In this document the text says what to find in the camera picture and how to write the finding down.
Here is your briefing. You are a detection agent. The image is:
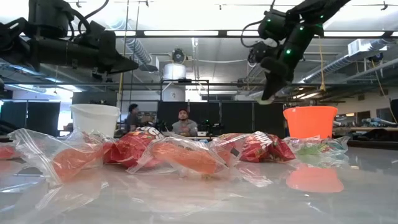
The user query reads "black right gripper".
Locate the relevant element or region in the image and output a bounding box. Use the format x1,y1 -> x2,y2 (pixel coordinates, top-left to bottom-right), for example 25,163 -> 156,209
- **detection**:
260,30 -> 315,102

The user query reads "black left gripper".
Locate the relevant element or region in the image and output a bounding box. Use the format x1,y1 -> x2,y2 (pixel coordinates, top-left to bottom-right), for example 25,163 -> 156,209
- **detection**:
88,30 -> 139,82

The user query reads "clear candy pack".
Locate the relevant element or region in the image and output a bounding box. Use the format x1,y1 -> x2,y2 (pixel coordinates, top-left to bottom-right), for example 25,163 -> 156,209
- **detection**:
256,94 -> 275,106

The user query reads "orange halloween bucket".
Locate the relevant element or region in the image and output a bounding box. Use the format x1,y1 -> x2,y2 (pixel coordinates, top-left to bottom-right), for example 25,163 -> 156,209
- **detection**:
282,105 -> 339,140

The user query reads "white cylindrical tank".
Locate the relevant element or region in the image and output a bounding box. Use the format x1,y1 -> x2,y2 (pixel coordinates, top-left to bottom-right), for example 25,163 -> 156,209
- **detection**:
163,63 -> 187,81

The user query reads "person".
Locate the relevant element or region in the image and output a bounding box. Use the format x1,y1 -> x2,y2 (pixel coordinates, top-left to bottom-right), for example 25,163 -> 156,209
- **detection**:
172,108 -> 199,137
124,103 -> 142,133

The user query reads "red Skittles pack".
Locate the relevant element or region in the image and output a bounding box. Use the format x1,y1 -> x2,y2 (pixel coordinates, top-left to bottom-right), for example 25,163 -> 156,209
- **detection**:
104,126 -> 165,169
217,133 -> 249,141
239,130 -> 296,163

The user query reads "white skull print bucket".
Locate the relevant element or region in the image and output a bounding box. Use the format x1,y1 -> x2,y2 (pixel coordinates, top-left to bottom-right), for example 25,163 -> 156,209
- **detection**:
70,103 -> 121,138

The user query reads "clear green gummy pack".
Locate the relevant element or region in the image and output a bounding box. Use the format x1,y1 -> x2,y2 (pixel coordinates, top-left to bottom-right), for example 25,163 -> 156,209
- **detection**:
284,135 -> 351,156

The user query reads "clear orange gummy pack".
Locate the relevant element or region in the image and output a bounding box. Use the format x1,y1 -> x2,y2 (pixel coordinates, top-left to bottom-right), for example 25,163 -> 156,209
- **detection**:
127,133 -> 233,179
0,142 -> 20,161
74,129 -> 108,147
207,133 -> 249,167
7,128 -> 106,185

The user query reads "dark room divider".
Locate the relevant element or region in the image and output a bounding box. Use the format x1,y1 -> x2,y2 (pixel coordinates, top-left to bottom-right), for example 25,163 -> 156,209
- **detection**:
0,100 -> 62,135

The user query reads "white air unit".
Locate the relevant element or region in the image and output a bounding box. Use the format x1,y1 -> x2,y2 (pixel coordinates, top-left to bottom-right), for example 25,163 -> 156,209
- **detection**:
347,39 -> 388,57

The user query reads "black partition wall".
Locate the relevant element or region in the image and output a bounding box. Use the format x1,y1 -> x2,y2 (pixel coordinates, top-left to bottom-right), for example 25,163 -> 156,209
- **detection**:
157,100 -> 285,139

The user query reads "yellow hanging rope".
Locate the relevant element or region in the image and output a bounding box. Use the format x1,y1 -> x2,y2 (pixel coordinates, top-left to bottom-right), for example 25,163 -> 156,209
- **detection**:
317,36 -> 327,93

